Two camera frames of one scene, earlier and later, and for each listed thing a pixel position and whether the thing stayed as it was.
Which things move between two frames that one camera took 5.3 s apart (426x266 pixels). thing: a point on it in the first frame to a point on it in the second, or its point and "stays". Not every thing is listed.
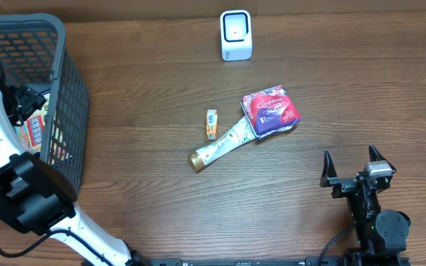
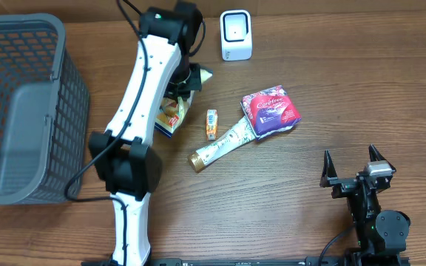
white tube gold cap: [232, 140] stays
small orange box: [211, 124] stays
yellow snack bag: [31, 131] to [171, 113]
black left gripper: [29, 100] to [194, 83]
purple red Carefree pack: [270, 110] stays
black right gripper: [343, 185] stays
